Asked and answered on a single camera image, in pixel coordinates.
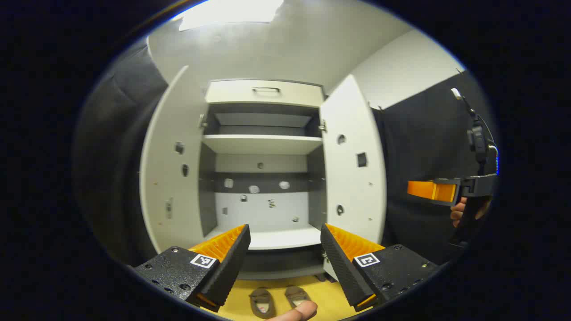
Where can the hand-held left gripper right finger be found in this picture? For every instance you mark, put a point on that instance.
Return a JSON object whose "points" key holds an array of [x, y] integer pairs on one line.
{"points": [[345, 272]]}

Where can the white shoe cabinet door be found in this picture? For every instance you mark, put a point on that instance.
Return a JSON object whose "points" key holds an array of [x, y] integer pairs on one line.
{"points": [[169, 169], [352, 187]]}

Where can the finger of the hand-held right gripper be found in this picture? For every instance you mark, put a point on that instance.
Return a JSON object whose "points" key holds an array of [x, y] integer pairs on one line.
{"points": [[432, 191]]}

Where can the white cabinet drawer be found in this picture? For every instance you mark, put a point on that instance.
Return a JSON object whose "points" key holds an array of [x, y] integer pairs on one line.
{"points": [[232, 94]]}

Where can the white cabinet shelf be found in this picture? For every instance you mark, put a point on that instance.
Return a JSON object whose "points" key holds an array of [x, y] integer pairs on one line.
{"points": [[263, 143]]}

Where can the brown fuzzy shoe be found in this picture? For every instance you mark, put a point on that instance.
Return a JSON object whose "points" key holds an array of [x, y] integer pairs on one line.
{"points": [[296, 296], [262, 303]]}

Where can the ceiling light panel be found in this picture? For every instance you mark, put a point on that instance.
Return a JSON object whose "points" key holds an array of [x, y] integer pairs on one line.
{"points": [[227, 11]]}

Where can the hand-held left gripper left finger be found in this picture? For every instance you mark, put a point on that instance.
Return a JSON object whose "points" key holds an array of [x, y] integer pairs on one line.
{"points": [[225, 272]]}

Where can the white shoe cabinet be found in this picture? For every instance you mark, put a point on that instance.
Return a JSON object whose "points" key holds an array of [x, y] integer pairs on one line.
{"points": [[263, 214]]}

